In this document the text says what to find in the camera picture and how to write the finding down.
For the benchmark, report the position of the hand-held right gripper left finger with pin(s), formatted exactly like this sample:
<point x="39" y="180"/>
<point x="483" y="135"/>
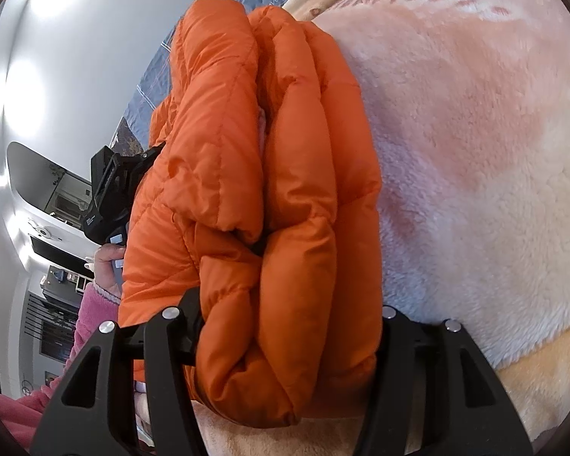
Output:
<point x="190" y="323"/>

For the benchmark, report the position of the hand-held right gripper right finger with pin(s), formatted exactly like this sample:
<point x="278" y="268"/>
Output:
<point x="389" y="337"/>

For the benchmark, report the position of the orange puffer jacket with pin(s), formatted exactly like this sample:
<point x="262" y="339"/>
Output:
<point x="285" y="199"/>

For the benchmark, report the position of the person's left hand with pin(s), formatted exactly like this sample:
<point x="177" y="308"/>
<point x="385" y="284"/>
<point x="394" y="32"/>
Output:
<point x="107" y="266"/>

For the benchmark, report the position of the dark patterned cloth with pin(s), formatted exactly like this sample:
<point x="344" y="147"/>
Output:
<point x="130" y="135"/>

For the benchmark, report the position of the cream pink fleece blanket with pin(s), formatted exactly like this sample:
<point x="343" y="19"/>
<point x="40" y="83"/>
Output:
<point x="479" y="152"/>

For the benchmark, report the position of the arched wall mirror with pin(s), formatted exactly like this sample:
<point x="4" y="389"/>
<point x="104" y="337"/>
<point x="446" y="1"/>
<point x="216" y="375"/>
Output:
<point x="42" y="185"/>

